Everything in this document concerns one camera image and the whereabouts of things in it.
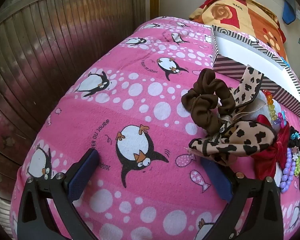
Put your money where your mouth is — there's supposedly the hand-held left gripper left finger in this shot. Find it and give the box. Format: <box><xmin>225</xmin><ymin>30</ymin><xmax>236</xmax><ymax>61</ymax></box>
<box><xmin>17</xmin><ymin>148</ymin><xmax>100</xmax><ymax>240</ymax></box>

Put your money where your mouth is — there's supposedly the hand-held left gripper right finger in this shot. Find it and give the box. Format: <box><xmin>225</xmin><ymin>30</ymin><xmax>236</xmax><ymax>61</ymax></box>
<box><xmin>200</xmin><ymin>155</ymin><xmax>284</xmax><ymax>240</ymax></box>

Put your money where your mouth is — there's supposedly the leopard print bow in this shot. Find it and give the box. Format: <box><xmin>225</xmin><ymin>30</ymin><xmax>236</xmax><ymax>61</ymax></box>
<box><xmin>189</xmin><ymin>64</ymin><xmax>278</xmax><ymax>167</ymax></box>

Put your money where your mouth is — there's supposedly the red velvet bow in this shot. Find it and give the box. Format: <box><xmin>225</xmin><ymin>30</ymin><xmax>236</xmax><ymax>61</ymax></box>
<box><xmin>252</xmin><ymin>115</ymin><xmax>290</xmax><ymax>180</ymax></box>

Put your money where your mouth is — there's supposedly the grey fluffy scrunchie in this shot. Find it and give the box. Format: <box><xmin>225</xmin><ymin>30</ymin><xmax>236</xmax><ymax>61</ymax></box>
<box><xmin>250</xmin><ymin>90</ymin><xmax>283</xmax><ymax>120</ymax></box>

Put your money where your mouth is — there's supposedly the multicolour flower bead bracelet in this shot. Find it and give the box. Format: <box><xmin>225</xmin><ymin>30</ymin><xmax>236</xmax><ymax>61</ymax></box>
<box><xmin>275</xmin><ymin>111</ymin><xmax>300</xmax><ymax>175</ymax></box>

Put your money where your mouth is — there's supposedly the rainbow bead bracelet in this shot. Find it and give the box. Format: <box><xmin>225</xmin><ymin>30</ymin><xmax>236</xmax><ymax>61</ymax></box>
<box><xmin>262</xmin><ymin>90</ymin><xmax>282</xmax><ymax>125</ymax></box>

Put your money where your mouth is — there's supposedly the striped cardboard box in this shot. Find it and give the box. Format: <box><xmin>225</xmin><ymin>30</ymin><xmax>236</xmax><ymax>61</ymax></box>
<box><xmin>210</xmin><ymin>25</ymin><xmax>300</xmax><ymax>119</ymax></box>

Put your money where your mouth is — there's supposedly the brown scrunchie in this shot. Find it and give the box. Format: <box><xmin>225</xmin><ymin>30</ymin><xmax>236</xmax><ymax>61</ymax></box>
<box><xmin>181</xmin><ymin>69</ymin><xmax>237</xmax><ymax>134</ymax></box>

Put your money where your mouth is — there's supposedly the pink penguin print blanket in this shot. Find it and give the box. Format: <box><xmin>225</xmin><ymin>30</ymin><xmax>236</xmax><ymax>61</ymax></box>
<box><xmin>10</xmin><ymin>16</ymin><xmax>300</xmax><ymax>240</ymax></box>

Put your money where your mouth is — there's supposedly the wooden slatted panel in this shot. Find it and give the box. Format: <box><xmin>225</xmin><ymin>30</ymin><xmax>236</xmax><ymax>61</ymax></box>
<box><xmin>0</xmin><ymin>0</ymin><xmax>150</xmax><ymax>205</ymax></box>

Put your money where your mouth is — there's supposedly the orange floral blanket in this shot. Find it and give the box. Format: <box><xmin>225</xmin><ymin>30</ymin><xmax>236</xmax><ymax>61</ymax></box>
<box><xmin>189</xmin><ymin>0</ymin><xmax>287</xmax><ymax>60</ymax></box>

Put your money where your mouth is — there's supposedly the blue fabric pouch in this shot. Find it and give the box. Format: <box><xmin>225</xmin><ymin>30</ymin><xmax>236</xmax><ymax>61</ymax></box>
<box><xmin>279</xmin><ymin>0</ymin><xmax>297</xmax><ymax>25</ymax></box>

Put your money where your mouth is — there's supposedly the purple bead bracelet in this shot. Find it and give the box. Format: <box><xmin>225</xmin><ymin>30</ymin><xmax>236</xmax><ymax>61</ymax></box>
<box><xmin>280</xmin><ymin>149</ymin><xmax>297</xmax><ymax>193</ymax></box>

